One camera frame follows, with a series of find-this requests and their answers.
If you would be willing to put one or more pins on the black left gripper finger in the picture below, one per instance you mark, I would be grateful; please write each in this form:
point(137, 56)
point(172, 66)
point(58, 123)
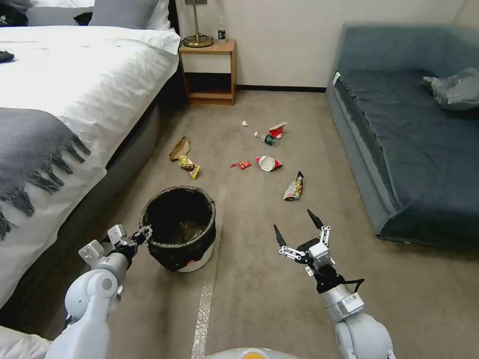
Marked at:
point(143, 229)
point(146, 236)

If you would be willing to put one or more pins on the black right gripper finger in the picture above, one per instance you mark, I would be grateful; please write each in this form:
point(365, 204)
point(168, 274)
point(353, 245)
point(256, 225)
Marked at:
point(325, 235)
point(292, 252)

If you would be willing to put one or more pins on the white trash can black bag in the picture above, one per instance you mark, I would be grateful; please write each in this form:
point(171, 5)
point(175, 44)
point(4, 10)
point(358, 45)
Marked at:
point(194, 248)

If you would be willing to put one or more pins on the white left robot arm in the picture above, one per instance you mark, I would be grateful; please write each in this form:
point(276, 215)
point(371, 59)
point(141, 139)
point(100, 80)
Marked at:
point(88, 310)

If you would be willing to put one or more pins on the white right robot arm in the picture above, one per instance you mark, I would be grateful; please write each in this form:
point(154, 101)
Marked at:
point(359, 329)

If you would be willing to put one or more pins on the shiny floor tape strip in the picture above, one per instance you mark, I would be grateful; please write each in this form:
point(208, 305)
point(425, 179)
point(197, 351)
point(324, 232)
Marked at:
point(204, 318)

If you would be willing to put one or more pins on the green drink can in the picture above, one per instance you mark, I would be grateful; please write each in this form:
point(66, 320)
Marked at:
point(270, 139)

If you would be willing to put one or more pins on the crumpled chip bag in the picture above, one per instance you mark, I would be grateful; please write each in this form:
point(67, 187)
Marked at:
point(295, 187)

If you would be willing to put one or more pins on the yellow snack wrapper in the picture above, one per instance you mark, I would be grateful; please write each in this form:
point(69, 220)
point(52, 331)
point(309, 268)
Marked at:
point(189, 166)

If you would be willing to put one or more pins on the brown cardboard wedge box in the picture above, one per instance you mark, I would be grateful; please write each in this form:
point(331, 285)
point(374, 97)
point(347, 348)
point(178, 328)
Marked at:
point(180, 149)

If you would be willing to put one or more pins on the red white paper cup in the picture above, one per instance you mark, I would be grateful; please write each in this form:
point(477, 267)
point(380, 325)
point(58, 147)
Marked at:
point(268, 163)

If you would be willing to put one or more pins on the small red wrapper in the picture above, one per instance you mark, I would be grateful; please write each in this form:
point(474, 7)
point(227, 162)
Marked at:
point(242, 164)

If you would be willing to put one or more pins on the white robot front shell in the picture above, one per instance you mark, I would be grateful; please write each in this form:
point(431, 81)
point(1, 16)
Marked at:
point(247, 353)

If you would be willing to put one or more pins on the red paper food box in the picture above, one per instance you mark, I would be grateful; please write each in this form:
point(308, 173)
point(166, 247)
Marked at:
point(277, 130)

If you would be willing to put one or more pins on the blue fabric sofa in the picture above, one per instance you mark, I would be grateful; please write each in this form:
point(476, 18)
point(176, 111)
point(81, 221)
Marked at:
point(411, 149)

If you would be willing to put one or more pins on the grey fringed blanket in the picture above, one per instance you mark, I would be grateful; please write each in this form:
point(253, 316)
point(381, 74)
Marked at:
point(30, 146)

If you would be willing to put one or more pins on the bed with white duvet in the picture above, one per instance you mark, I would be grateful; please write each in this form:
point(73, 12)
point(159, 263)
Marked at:
point(93, 86)

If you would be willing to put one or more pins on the wooden nightstand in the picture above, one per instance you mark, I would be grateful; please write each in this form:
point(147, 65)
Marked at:
point(207, 56)

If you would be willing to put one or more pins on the grey plastic bag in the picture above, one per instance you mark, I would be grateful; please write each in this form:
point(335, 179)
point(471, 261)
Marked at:
point(454, 89)

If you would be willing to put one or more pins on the brass table lamp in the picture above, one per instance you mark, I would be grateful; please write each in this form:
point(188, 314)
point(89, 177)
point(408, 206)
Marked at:
point(197, 39)

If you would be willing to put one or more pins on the green label plastic bottle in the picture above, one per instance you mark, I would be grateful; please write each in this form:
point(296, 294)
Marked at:
point(222, 33)

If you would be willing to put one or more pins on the grey pillow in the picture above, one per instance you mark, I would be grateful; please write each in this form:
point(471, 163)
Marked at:
point(123, 11)

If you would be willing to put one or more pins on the black item on duvet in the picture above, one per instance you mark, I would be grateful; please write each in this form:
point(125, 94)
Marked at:
point(5, 56)

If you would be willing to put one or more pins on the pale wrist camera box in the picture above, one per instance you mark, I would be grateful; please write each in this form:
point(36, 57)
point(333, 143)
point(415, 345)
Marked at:
point(116, 233)
point(320, 254)

